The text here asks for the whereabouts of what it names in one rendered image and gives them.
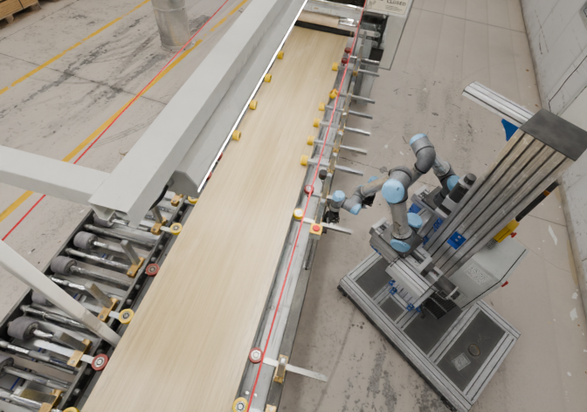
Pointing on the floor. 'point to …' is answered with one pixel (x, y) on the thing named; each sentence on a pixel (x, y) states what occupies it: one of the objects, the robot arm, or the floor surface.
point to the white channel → (149, 157)
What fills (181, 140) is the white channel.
